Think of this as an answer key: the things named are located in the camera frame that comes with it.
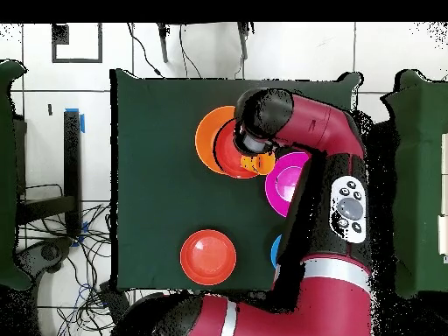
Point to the black power brick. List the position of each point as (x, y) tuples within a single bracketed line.
[(113, 301)]

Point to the black square frame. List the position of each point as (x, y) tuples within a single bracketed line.
[(99, 45)]

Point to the black stand with blue tape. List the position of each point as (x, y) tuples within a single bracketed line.
[(71, 157)]

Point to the green cloth side table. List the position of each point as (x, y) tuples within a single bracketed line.
[(420, 175), (7, 175)]

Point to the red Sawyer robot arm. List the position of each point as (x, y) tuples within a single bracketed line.
[(315, 308)]

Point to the black tripod leg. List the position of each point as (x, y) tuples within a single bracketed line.
[(244, 42), (163, 45)]

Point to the orange plastic cup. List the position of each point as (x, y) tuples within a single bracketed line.
[(260, 163)]

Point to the large pink bowl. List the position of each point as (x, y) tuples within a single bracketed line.
[(280, 185)]

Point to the large orange bowl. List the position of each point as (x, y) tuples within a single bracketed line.
[(206, 140)]

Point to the red-orange plastic bowl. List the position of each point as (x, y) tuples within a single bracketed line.
[(208, 257), (227, 157)]

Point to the large blue bowl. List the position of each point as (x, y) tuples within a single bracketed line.
[(276, 250)]

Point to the dark green tablecloth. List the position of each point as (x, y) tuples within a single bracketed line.
[(157, 192)]

